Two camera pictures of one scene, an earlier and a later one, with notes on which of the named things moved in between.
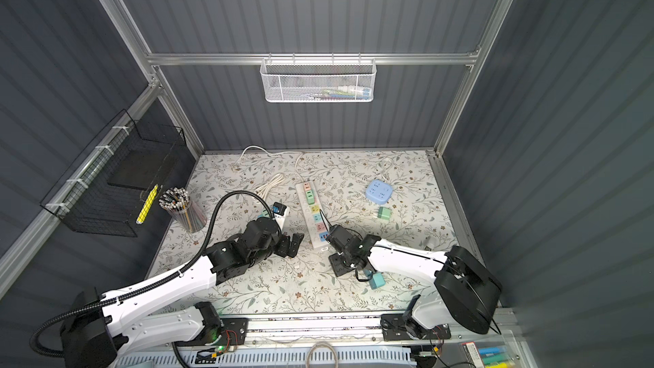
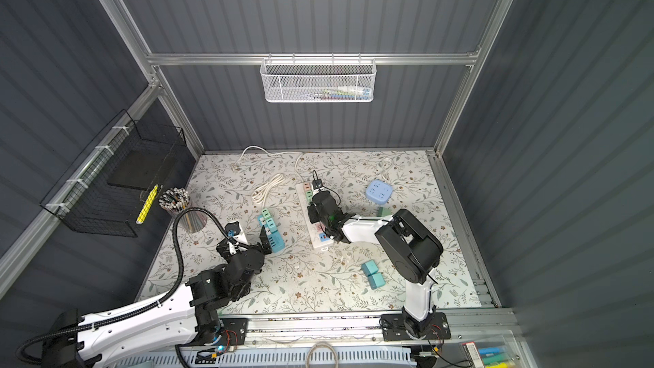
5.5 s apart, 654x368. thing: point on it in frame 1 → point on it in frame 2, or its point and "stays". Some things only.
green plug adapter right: [384, 213] stays
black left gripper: [284, 249] → [265, 244]
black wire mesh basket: [107, 189] stays
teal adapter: [377, 280] stays
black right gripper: [337, 267] → [312, 210]
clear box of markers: [490, 355] stays
